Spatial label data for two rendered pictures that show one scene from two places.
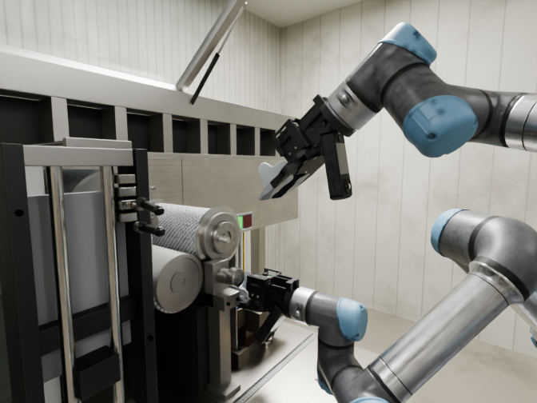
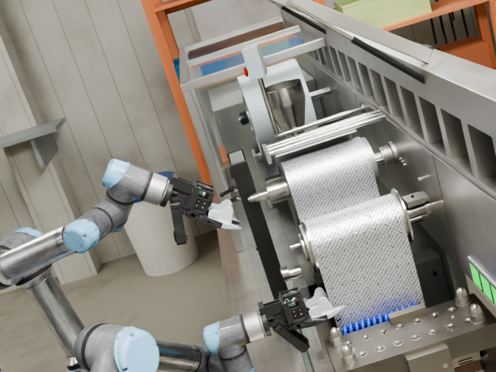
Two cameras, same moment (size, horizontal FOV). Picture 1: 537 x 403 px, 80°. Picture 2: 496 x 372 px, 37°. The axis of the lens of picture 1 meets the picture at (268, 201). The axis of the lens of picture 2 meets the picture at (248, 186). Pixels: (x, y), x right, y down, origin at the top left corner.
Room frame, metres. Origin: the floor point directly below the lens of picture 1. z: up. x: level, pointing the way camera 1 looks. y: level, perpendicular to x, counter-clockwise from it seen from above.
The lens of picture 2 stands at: (2.13, -1.02, 2.02)
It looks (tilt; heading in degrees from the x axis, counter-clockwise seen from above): 18 degrees down; 144
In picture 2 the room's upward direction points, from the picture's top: 18 degrees counter-clockwise
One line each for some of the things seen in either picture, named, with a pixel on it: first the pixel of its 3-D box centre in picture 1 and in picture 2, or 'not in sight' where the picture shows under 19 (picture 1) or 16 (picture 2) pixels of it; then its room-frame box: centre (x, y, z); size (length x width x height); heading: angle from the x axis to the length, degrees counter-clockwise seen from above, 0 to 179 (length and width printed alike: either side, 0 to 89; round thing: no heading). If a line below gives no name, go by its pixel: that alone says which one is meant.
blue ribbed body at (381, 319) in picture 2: not in sight; (382, 319); (0.88, 0.16, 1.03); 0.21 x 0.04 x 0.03; 54
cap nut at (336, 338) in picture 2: not in sight; (335, 335); (0.84, 0.03, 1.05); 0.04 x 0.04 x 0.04
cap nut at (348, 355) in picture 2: not in sight; (347, 353); (0.92, -0.02, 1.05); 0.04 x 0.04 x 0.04
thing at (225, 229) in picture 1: (223, 237); (305, 246); (0.74, 0.11, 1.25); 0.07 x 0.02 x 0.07; 144
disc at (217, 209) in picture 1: (219, 236); (310, 245); (0.74, 0.12, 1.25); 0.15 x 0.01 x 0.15; 144
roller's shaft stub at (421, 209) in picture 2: not in sight; (415, 210); (0.91, 0.35, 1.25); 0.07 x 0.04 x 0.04; 54
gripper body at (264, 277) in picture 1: (273, 293); (284, 313); (0.72, -0.01, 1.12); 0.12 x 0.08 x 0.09; 54
